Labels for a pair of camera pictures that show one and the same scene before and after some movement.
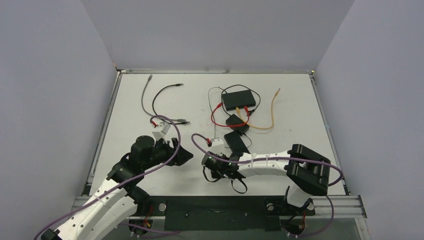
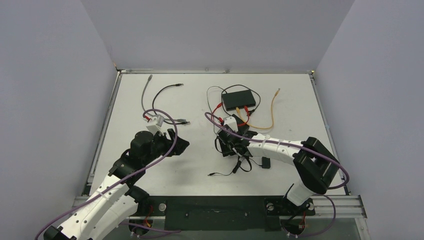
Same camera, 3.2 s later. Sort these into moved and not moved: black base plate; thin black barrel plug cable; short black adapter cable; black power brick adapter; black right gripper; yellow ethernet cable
Moved: thin black barrel plug cable; short black adapter cable; black right gripper
Not moved: black power brick adapter; black base plate; yellow ethernet cable
